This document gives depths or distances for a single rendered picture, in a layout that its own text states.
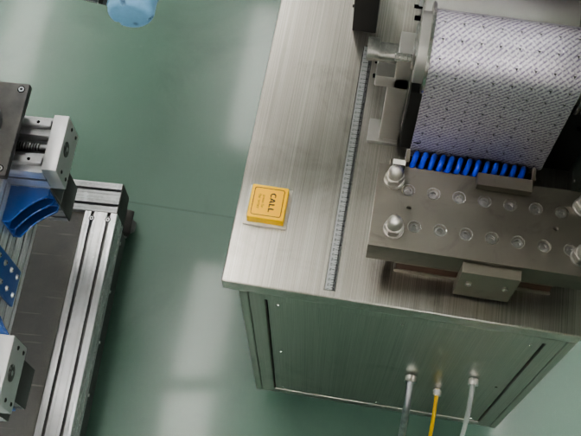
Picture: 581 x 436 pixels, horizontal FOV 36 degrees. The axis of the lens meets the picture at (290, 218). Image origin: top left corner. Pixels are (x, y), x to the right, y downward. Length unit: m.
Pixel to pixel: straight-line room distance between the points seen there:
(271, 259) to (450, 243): 0.34
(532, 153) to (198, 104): 1.50
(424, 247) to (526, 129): 0.26
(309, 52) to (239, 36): 1.15
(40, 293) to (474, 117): 1.36
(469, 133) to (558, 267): 0.27
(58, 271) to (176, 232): 0.40
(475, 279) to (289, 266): 0.34
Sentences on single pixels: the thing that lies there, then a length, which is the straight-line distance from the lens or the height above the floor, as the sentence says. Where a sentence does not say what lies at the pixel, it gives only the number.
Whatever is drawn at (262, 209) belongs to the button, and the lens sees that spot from 1.70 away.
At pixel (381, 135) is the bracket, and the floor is 0.92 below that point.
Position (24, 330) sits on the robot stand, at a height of 0.21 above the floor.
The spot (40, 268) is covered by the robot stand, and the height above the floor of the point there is 0.21.
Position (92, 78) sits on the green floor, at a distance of 3.02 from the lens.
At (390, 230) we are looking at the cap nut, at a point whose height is 1.05.
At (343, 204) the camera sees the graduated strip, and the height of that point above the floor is 0.90.
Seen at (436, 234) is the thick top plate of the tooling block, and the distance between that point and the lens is 1.58.
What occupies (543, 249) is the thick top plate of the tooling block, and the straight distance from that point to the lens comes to 1.61.
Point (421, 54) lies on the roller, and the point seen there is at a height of 1.29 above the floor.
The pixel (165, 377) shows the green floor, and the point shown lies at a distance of 2.57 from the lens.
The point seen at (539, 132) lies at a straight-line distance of 1.57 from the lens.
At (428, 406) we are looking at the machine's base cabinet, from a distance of 2.34.
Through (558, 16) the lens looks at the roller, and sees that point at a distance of 1.59.
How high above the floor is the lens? 2.46
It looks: 66 degrees down
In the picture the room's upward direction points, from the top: 1 degrees counter-clockwise
